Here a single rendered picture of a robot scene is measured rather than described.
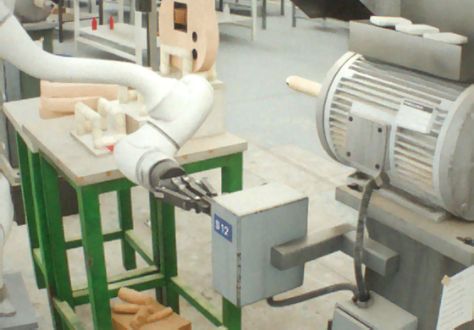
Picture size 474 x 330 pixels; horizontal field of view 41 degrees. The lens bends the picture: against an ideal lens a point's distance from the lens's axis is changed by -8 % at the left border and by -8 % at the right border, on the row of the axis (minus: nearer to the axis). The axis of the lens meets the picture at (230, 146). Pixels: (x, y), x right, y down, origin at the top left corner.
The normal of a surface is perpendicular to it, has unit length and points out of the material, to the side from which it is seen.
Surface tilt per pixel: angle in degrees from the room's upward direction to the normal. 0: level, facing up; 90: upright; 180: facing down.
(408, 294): 90
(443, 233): 0
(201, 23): 90
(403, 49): 90
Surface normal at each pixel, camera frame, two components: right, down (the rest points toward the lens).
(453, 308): 0.52, 0.27
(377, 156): -0.84, 0.18
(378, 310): 0.00, -0.95
